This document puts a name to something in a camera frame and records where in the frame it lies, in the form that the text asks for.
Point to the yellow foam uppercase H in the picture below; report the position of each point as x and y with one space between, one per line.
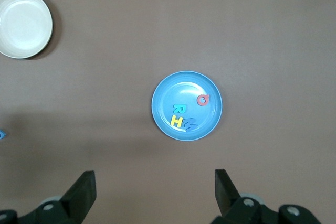
176 122

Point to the beige plate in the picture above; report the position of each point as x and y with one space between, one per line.
23 24

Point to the blue foam uppercase W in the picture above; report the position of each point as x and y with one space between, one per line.
193 127

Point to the blue foam lowercase a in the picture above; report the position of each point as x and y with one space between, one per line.
1 134

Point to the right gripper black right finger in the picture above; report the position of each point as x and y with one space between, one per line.
225 197

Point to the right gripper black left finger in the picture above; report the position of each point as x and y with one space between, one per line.
80 193

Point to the green foam letter R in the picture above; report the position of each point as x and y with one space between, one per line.
181 108

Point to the brown table mat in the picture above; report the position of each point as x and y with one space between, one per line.
236 37

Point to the red foam letter Q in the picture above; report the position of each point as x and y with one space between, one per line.
198 101

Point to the blue plate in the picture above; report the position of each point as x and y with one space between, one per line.
168 95

